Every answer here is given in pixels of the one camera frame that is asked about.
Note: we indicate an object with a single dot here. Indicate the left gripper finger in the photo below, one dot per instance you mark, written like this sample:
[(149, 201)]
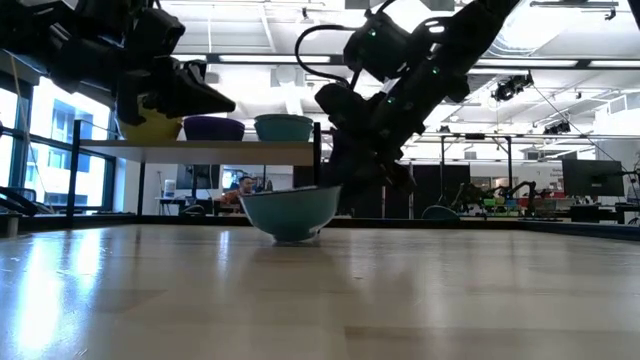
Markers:
[(195, 102), (195, 72)]

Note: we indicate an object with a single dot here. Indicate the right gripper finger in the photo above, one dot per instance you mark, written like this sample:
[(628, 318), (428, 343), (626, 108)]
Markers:
[(365, 190), (339, 167)]

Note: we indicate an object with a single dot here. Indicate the yellow patterned mini bowl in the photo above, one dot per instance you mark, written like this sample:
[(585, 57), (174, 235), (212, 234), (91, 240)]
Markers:
[(150, 131)]

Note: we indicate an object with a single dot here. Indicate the teal patterned mini bowl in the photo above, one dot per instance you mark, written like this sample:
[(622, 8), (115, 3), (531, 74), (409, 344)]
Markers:
[(290, 215), (283, 132), (283, 117)]

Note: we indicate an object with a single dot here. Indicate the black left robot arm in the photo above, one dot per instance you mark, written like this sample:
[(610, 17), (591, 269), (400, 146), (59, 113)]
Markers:
[(60, 45)]

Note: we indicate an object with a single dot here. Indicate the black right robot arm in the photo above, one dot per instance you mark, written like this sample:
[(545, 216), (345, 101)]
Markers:
[(450, 45)]

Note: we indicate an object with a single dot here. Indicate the black room divider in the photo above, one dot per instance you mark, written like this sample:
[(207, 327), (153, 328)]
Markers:
[(435, 190)]

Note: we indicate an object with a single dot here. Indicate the blue chair back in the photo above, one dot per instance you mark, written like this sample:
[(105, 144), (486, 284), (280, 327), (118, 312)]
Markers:
[(440, 213)]

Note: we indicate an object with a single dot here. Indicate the person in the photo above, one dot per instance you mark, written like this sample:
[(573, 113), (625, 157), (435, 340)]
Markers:
[(243, 187)]

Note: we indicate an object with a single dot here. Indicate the background robot arms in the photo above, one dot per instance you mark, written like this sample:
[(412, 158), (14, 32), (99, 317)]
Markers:
[(500, 195)]

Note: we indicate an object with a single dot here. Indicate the black background monitor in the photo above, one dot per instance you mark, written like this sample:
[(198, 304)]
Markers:
[(592, 177)]

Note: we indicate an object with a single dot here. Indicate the wooden shelf with black frame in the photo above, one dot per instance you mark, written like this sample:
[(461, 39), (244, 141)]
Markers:
[(200, 152)]

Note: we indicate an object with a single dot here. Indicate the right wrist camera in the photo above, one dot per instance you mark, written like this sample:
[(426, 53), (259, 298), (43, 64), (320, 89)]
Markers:
[(342, 105)]

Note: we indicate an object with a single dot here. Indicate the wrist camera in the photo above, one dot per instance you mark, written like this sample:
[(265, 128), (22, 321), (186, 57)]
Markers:
[(342, 105), (155, 30)]

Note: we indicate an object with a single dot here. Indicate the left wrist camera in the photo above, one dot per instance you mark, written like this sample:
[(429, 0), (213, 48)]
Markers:
[(155, 30)]

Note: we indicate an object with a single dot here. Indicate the black wall monitor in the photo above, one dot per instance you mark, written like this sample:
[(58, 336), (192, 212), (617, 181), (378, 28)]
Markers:
[(200, 175)]

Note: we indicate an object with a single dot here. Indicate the black metal rig frame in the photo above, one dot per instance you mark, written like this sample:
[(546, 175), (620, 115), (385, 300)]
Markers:
[(150, 221)]

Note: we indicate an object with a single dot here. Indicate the black background frame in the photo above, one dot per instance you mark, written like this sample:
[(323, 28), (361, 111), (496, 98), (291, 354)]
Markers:
[(509, 160)]

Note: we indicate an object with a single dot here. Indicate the black ceiling camera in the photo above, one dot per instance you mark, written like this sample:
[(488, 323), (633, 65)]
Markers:
[(510, 87), (557, 127)]

